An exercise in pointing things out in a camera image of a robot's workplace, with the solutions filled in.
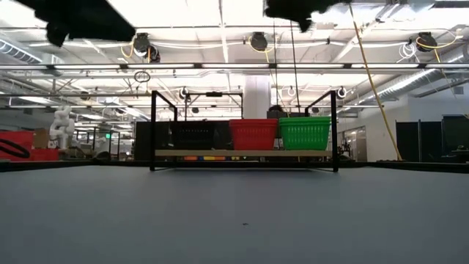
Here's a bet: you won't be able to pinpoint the long ceiling light bar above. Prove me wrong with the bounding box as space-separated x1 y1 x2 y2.
0 62 469 71

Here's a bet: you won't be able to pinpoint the white robot figure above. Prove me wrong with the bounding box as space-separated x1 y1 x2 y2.
49 106 76 150

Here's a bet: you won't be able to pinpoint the cardboard box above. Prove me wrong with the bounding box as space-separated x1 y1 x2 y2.
33 128 51 150

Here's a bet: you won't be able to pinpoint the red crate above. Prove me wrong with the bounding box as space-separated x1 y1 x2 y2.
0 131 60 162

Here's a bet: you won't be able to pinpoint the black partition panels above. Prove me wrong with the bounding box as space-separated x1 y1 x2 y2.
395 120 443 163

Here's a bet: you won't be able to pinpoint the dark monitor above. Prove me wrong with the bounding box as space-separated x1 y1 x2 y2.
441 114 469 155

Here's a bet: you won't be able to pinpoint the black ceiling cable reel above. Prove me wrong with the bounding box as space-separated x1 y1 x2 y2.
416 31 438 52
250 31 268 52
132 32 161 64

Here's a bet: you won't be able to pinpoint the black hanging cable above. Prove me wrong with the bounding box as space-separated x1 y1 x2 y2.
290 20 300 114

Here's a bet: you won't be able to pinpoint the yellow hanging cable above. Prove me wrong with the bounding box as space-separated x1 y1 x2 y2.
350 3 403 161

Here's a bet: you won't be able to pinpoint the black table frame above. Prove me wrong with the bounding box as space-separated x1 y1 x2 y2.
0 159 469 174

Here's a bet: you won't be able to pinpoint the silver ceiling duct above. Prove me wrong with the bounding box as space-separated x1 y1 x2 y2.
361 45 469 106

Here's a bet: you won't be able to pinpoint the wooden shelf with black frame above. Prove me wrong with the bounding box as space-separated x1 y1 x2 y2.
149 89 339 173

